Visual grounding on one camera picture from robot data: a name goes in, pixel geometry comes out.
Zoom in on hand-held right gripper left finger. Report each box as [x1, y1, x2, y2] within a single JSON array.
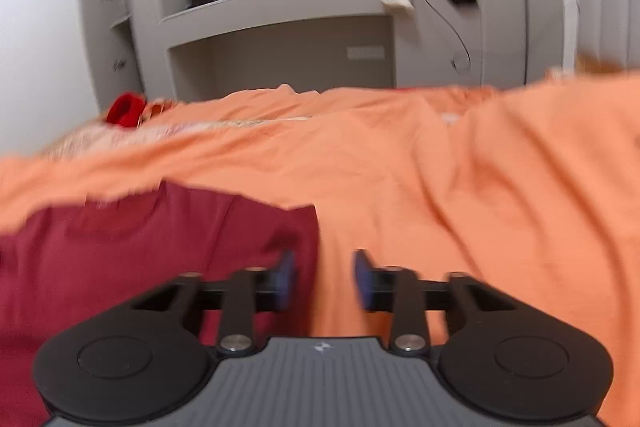
[[131, 249, 297, 354]]

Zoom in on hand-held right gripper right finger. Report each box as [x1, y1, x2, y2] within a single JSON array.
[[353, 249, 519, 356]]

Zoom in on dark red sweater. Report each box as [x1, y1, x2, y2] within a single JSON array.
[[0, 181, 322, 427]]

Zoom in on orange bed sheet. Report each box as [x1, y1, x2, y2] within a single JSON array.
[[0, 74, 640, 427]]

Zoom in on small orange cloth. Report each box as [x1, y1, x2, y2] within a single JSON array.
[[141, 99, 177, 120]]

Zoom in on bright red cloth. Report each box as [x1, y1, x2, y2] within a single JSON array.
[[105, 92, 147, 128]]

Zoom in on grey built-in desk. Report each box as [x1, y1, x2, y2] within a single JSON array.
[[157, 0, 401, 102]]

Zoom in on grey open shelf cabinet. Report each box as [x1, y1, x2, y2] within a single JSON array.
[[80, 0, 147, 104]]

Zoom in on padded headboard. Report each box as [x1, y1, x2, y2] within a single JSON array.
[[574, 0, 640, 76]]

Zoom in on white wall socket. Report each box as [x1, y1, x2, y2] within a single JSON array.
[[346, 46, 386, 60]]

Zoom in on black cable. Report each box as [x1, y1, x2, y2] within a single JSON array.
[[414, 0, 472, 74]]

